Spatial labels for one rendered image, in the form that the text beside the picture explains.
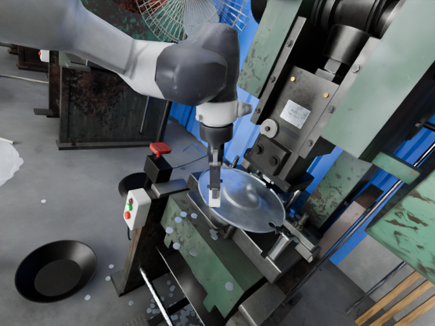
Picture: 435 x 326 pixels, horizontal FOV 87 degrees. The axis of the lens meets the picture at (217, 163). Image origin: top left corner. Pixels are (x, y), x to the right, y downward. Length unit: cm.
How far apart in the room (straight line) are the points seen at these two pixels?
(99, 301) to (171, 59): 113
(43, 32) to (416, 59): 54
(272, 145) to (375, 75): 27
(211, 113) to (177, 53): 13
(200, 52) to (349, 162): 64
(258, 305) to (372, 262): 146
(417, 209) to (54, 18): 42
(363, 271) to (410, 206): 178
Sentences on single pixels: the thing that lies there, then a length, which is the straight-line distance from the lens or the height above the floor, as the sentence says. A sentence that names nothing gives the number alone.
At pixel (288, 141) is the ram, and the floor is 99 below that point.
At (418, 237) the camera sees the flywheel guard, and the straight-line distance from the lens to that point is 39.
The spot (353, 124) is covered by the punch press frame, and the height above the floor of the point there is 111.
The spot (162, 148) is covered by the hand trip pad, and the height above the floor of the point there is 76.
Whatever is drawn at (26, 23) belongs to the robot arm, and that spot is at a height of 112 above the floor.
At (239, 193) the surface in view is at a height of 79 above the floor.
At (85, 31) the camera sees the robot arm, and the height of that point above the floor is 111.
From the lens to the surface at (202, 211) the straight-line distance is 61.
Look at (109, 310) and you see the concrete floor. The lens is 130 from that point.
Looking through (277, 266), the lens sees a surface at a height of 70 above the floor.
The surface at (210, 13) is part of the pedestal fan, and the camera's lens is 125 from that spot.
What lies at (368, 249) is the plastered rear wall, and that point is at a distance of 203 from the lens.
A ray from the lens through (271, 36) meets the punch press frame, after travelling 68.
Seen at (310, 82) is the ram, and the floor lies 115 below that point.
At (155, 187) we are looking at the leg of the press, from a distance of 85.
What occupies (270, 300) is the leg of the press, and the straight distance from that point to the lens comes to 72.
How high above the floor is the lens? 118
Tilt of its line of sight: 28 degrees down
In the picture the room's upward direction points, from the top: 23 degrees clockwise
